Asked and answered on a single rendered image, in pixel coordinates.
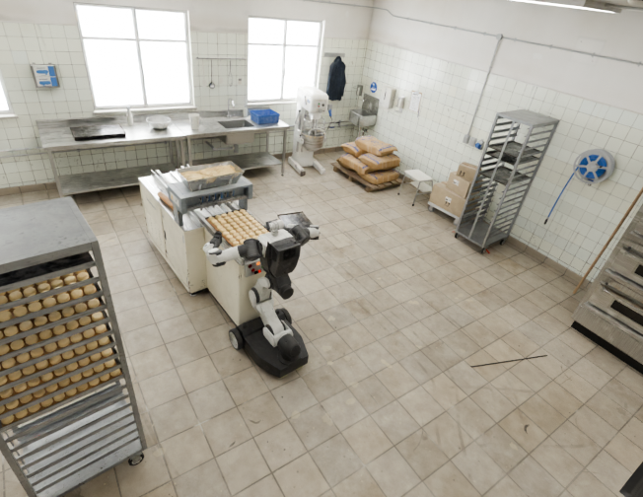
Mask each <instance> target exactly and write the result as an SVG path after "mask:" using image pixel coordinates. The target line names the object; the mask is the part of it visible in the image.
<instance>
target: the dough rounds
mask: <svg viewBox="0 0 643 497"><path fill-rule="evenodd" d="M120 375H122V373H121V371H120V369H117V370H115V371H113V372H110V373H108V374H106V375H103V376H101V377H99V378H97V379H94V380H92V381H90V382H87V383H85V384H83V385H80V386H78V387H77V388H74V389H72V390H69V391H66V392H64V393H62V394H59V395H57V396H55V397H52V398H50V399H48V400H46V401H43V402H41V403H39V404H36V405H34V406H32V407H29V408H27V409H25V410H22V411H20V412H18V413H16V414H13V415H11V416H9V417H6V418H4V419H2V420H1V423H2V428H3V427H5V426H7V425H10V424H12V423H14V422H16V421H19V420H21V419H23V418H25V417H28V416H30V415H32V414H34V413H37V412H39V411H41V410H43V409H46V408H48V407H50V406H51V405H54V404H56V403H58V402H60V401H63V400H65V399H67V398H69V397H72V396H74V395H76V394H78V393H81V392H83V391H86V390H89V389H91V388H93V387H96V386H98V385H100V384H102V383H105V382H107V381H109V380H111V379H114V378H116V377H118V376H120Z"/></svg>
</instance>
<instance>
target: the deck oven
mask: <svg viewBox="0 0 643 497"><path fill-rule="evenodd" d="M571 319H572V320H574V322H573V323H572V325H571V327H573V328H574V329H576V330H577V331H579V332H580V333H582V334H583V335H585V336H586V337H588V338H589V339H591V340H592V341H594V342H595V343H597V344H598V345H600V346H601V347H603V349H605V350H606V351H608V352H609V353H611V354H612V355H614V356H615V357H617V358H618V359H620V360H621V361H623V362H624V363H626V364H627V365H629V366H630V367H632V368H633V369H635V370H636V371H638V372H639V373H641V374H642V375H643V203H642V205H641V207H640V208H639V210H638V211H637V213H636V215H635V216H634V218H633V219H632V221H631V222H630V224H629V226H628V227H627V229H626V230H625V232H624V233H623V235H622V237H621V238H620V240H619V241H618V243H617V245H616V246H615V248H614V249H613V251H612V252H611V254H610V256H609V257H608V259H607V261H606V262H605V264H604V266H603V267H602V269H601V270H600V272H599V274H598V275H597V277H596V278H595V280H594V281H593V283H592V285H591V286H590V288H589V289H588V291H587V292H586V294H585V296H584V297H583V299H582V300H581V302H580V304H579V305H578V307H577V308H576V310H575V311H574V313H573V315H572V316H571Z"/></svg>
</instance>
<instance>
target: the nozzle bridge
mask: <svg viewBox="0 0 643 497"><path fill-rule="evenodd" d="M252 186H253V184H252V183H251V182H250V181H248V180H247V179H246V178H245V177H243V176H241V177H240V179H239V180H238V182H237V183H232V184H227V185H222V186H217V187H211V188H206V189H201V190H196V191H190V190H189V189H188V188H187V187H186V186H185V185H184V184H183V182H182V181H179V182H173V183H168V184H167V187H168V196H169V200H170V201H171V202H172V203H173V206H174V216H175V221H176V222H177V224H178V225H179V226H183V219H182V214H187V211H191V210H196V209H200V208H205V207H209V206H213V205H218V204H222V203H227V202H231V201H236V200H239V206H240V207H241V208H242V209H243V208H245V210H248V199H252ZM231 191H232V193H233V194H234V196H233V198H231V196H230V193H231ZM221 192H222V193H221ZM225 192H226V194H227V195H228V197H227V199H225V198H224V194H225ZM215 193H216V199H215V200H214V202H213V201H212V195H214V198H215ZM219 193H220V195H222V198H221V200H220V201H219V200H218V195H219ZM209 195H210V200H209ZM202 196H203V198H202ZM206 196H208V200H209V201H208V203H206ZM200 197H201V199H203V202H202V205H200V201H199V199H200Z"/></svg>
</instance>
